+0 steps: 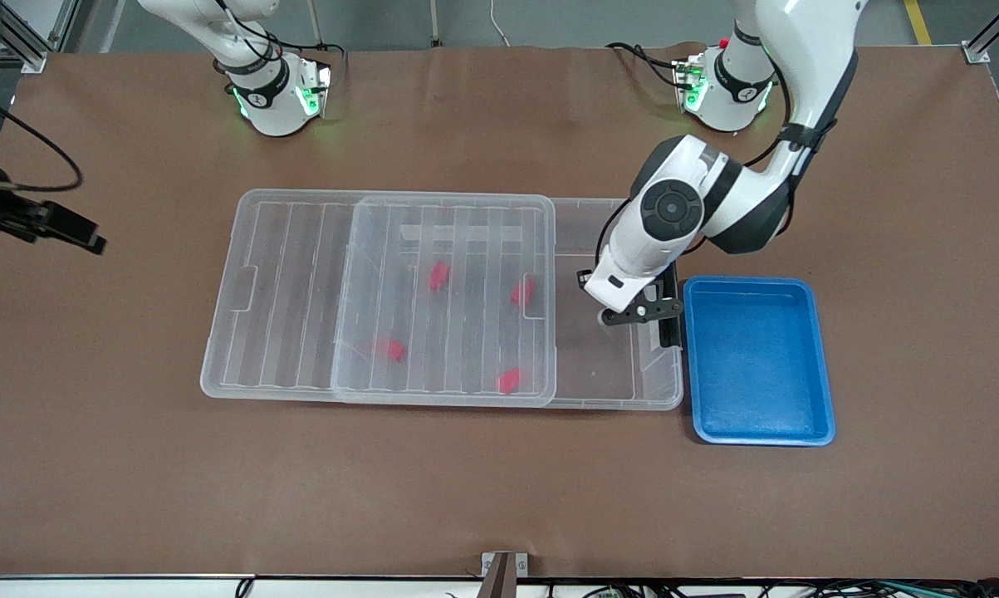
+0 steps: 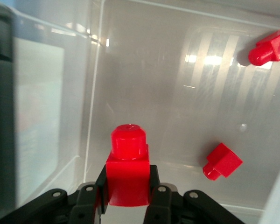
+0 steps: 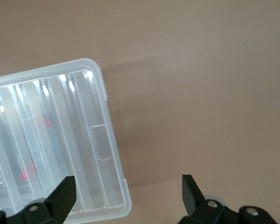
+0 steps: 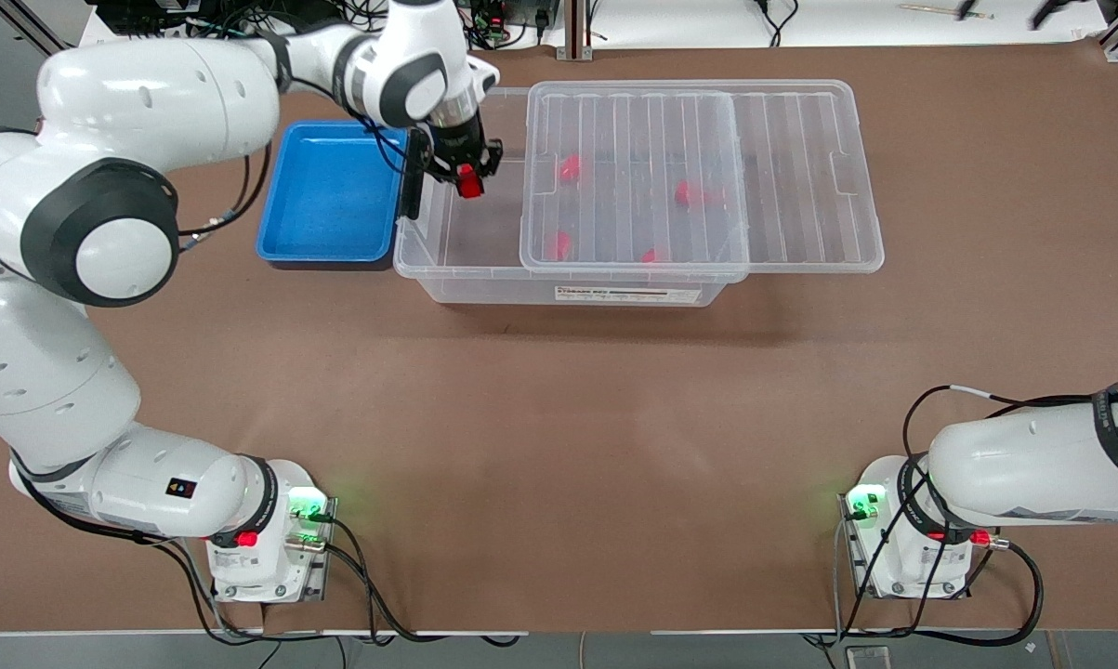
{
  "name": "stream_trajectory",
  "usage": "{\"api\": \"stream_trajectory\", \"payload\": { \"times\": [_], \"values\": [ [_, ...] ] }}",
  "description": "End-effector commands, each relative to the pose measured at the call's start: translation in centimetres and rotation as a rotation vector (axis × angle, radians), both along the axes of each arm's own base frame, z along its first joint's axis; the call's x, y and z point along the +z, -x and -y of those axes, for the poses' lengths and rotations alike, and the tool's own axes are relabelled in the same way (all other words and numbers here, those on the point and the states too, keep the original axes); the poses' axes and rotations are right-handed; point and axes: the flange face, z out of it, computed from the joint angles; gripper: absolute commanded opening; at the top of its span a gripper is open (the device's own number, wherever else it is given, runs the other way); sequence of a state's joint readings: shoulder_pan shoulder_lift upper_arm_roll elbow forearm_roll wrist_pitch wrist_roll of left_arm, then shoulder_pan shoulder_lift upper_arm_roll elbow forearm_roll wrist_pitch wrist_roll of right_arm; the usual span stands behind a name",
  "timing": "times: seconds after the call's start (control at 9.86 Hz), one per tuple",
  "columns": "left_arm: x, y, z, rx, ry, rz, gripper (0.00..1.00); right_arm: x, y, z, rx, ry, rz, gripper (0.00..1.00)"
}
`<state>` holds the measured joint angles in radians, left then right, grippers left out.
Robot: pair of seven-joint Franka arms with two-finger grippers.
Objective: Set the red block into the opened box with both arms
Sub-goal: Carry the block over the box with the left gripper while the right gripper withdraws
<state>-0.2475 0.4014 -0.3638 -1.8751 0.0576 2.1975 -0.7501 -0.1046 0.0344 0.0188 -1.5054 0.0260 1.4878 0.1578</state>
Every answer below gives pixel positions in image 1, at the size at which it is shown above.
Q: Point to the red block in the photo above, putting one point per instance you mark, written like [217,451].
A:
[509,381]
[391,350]
[524,291]
[439,276]

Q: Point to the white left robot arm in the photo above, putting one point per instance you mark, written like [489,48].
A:
[806,50]

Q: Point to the clear plastic storage box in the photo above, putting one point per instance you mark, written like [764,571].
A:
[599,365]

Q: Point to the aluminium frame post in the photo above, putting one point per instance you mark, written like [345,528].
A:
[34,51]
[976,51]

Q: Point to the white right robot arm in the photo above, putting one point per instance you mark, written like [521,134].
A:
[266,95]

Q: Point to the blue plastic tray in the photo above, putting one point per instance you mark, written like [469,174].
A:
[756,365]

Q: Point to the metal table edge bracket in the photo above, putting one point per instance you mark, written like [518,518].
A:
[503,569]

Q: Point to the clear plastic box lid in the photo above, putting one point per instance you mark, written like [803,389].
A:
[291,291]

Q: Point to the brown paper table cover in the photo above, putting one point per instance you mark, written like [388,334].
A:
[175,465]

